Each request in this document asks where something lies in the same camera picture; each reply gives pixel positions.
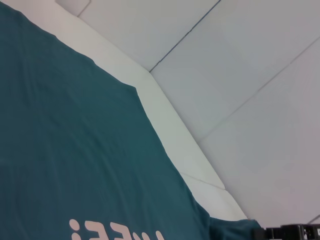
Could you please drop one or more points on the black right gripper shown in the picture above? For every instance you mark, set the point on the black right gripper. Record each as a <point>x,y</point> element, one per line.
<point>292,232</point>

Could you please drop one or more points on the teal FREE print t-shirt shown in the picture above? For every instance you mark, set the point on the teal FREE print t-shirt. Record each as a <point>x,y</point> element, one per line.
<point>75,137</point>

